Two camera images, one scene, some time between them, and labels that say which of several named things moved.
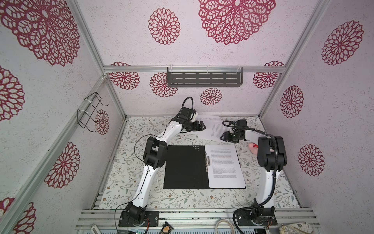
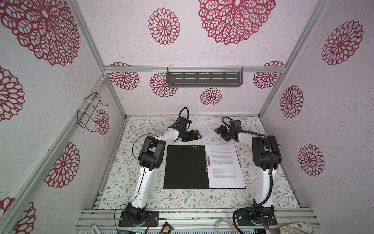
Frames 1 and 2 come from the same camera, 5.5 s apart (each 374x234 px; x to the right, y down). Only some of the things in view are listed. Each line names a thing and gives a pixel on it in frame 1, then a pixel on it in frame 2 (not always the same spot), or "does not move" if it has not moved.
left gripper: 196,128 to 192,137
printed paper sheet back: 214,127 does not move
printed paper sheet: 225,170 does not move
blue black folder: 185,168 does not move
